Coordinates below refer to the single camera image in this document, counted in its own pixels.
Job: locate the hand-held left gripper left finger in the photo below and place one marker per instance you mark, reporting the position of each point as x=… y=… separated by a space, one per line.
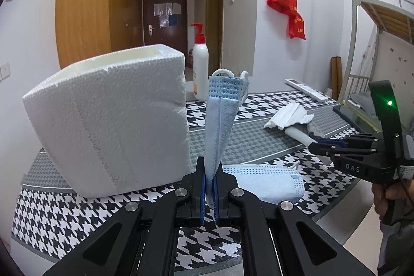
x=202 y=198

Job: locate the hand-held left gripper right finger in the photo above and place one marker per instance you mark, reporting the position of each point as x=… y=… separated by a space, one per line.
x=216 y=208

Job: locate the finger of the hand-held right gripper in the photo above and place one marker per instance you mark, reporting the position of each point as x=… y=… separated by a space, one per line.
x=320 y=150
x=330 y=142

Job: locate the grey cloth piece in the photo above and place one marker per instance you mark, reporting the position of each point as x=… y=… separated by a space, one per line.
x=317 y=130

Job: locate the white face mask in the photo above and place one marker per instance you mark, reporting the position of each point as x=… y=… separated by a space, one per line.
x=288 y=116

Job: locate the blue face mask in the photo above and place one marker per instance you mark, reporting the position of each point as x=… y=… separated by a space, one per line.
x=220 y=120
x=265 y=182

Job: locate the white foam box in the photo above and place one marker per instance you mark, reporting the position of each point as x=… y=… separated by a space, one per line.
x=113 y=120

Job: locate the person's right forearm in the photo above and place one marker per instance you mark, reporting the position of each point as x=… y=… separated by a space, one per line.
x=399 y=250

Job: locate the person's right hand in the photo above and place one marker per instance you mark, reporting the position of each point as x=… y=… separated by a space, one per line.
x=378 y=198

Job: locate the black smartphone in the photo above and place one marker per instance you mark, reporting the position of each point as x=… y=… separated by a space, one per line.
x=352 y=116

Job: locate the grey folded cloth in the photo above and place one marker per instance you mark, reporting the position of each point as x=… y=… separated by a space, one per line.
x=360 y=98

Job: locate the white remote control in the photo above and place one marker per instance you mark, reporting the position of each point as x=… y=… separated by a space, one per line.
x=310 y=90

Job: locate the wooden planks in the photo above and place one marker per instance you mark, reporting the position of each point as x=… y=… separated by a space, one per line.
x=336 y=78

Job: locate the white bed curtain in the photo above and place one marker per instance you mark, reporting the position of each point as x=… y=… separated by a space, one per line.
x=394 y=62

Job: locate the white pump lotion bottle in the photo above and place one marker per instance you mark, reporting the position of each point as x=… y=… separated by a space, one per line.
x=200 y=69

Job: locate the metal bunk bed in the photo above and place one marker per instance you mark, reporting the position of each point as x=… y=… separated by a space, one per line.
x=388 y=17

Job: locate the red fire extinguisher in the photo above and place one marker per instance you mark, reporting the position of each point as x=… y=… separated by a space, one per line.
x=190 y=59

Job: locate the dark brown door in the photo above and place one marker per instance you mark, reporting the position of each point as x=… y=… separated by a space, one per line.
x=165 y=36

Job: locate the wooden side door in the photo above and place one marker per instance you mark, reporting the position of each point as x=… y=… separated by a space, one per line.
x=215 y=20

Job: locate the blue paper sheet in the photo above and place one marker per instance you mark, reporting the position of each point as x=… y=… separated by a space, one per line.
x=173 y=20

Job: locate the pale paper sheet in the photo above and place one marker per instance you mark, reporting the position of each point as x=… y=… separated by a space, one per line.
x=163 y=21

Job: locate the silver paper sheet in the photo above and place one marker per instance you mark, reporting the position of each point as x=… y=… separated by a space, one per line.
x=163 y=9

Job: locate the wooden wardrobe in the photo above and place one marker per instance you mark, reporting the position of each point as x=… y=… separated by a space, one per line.
x=90 y=4

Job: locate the white wall socket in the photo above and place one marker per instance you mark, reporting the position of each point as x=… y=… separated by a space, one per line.
x=5 y=72

